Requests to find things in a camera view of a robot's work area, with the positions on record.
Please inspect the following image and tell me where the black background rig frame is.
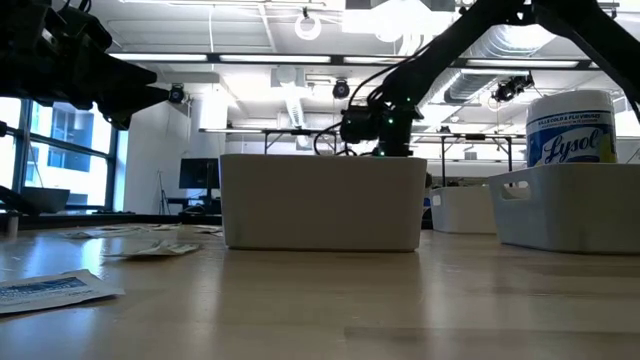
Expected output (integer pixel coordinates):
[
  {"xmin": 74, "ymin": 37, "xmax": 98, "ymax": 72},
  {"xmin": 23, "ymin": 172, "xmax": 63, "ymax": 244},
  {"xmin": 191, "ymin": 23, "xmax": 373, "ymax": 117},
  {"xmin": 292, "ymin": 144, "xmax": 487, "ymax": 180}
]
[
  {"xmin": 439, "ymin": 132, "xmax": 516, "ymax": 187},
  {"xmin": 259, "ymin": 128, "xmax": 341, "ymax": 156}
]

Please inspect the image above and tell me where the black aluminium table frame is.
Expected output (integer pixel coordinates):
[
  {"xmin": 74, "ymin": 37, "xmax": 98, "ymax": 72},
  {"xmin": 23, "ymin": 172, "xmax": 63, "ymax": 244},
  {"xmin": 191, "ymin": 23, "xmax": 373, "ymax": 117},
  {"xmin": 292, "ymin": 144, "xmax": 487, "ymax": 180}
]
[{"xmin": 0, "ymin": 183, "xmax": 224, "ymax": 232}]

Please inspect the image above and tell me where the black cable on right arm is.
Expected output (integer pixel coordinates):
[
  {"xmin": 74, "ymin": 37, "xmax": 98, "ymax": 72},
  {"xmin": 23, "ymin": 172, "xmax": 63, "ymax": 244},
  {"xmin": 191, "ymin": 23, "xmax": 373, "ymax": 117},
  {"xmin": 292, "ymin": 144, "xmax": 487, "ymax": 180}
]
[{"xmin": 313, "ymin": 44, "xmax": 436, "ymax": 157}]

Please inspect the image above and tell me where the black round overhead camera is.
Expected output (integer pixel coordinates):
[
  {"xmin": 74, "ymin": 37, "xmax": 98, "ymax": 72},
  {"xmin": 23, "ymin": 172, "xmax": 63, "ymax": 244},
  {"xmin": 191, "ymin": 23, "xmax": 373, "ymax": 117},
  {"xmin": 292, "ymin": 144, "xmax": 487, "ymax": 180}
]
[
  {"xmin": 331, "ymin": 78, "xmax": 352, "ymax": 101},
  {"xmin": 168, "ymin": 83, "xmax": 190, "ymax": 106}
]

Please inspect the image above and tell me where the white ring lamp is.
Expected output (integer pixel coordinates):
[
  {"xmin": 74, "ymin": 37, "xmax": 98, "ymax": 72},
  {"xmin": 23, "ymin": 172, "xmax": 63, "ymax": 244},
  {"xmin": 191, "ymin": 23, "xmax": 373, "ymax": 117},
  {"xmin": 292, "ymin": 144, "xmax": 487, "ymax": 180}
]
[{"xmin": 293, "ymin": 12, "xmax": 323, "ymax": 42}]

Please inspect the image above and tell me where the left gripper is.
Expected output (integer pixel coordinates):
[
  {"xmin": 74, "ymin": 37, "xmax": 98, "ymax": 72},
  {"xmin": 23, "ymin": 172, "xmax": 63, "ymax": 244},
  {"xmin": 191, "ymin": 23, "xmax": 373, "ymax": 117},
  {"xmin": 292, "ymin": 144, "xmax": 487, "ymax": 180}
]
[{"xmin": 0, "ymin": 47, "xmax": 170, "ymax": 130}]

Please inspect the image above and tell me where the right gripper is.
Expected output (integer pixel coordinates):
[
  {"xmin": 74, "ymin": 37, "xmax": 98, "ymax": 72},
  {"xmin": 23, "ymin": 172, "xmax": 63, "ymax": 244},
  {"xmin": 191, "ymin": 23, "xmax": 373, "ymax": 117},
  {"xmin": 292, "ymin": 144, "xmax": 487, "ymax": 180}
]
[{"xmin": 372, "ymin": 94, "xmax": 426, "ymax": 158}]

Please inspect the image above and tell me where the blue and white wipe packet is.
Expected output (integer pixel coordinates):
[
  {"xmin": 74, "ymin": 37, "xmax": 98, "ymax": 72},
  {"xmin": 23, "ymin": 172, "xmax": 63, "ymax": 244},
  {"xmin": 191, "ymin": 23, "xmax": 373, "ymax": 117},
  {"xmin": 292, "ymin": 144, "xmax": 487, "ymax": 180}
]
[
  {"xmin": 0, "ymin": 269, "xmax": 126, "ymax": 316},
  {"xmin": 103, "ymin": 241, "xmax": 171, "ymax": 260}
]

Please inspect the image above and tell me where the white bin with ointment packets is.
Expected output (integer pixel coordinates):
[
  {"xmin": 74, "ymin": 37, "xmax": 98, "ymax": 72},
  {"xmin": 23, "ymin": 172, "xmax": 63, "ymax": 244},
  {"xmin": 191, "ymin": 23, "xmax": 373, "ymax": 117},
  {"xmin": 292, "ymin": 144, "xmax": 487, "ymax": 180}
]
[{"xmin": 219, "ymin": 153, "xmax": 429, "ymax": 253}]

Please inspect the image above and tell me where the black computer monitor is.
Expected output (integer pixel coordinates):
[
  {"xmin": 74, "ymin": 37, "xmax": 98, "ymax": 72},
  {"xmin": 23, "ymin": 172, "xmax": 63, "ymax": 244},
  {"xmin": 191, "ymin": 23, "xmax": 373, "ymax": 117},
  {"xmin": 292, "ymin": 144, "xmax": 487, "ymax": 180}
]
[{"xmin": 178, "ymin": 157, "xmax": 220, "ymax": 211}]

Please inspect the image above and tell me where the overhead light bar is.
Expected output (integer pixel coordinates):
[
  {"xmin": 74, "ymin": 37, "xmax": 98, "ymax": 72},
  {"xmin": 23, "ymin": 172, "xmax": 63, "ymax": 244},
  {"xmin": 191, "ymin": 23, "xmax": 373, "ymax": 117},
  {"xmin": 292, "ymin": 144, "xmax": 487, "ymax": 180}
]
[{"xmin": 107, "ymin": 51, "xmax": 601, "ymax": 70}]

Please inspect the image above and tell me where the large window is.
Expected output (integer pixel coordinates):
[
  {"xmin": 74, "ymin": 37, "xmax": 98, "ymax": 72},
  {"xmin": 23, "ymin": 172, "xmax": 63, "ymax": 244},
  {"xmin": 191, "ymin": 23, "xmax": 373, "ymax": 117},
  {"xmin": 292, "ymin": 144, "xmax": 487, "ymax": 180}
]
[{"xmin": 0, "ymin": 97, "xmax": 124, "ymax": 211}]

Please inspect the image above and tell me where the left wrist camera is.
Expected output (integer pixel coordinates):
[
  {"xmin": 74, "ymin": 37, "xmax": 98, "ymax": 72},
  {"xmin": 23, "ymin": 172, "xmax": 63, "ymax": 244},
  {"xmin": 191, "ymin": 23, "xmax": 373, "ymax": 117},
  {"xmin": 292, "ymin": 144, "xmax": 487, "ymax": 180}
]
[{"xmin": 0, "ymin": 0, "xmax": 114, "ymax": 55}]

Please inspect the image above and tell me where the Lysol wipes canister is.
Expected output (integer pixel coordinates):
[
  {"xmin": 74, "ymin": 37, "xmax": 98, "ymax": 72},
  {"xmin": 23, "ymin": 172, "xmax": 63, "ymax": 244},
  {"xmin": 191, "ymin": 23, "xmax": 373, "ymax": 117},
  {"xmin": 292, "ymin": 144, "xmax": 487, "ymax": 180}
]
[{"xmin": 525, "ymin": 89, "xmax": 619, "ymax": 169}]

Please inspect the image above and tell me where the white bin with wipe packets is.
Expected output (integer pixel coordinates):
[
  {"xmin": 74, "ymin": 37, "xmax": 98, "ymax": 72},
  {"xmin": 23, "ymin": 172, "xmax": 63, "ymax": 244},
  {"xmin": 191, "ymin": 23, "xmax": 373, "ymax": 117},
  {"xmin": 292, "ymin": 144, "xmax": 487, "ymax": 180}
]
[{"xmin": 429, "ymin": 185, "xmax": 497, "ymax": 235}]

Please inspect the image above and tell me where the black overhead camera with cables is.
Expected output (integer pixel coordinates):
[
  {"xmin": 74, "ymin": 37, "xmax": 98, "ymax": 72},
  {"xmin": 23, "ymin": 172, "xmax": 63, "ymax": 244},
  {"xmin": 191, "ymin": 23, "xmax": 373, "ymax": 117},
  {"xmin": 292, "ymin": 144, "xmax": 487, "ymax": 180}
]
[{"xmin": 491, "ymin": 72, "xmax": 535, "ymax": 104}]

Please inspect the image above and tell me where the white bin with bandage strips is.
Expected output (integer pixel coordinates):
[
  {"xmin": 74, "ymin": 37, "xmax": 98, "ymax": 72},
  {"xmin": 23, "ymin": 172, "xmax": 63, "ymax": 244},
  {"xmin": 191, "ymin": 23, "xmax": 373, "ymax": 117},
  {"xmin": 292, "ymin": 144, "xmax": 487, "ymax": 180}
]
[{"xmin": 487, "ymin": 163, "xmax": 640, "ymax": 255}]

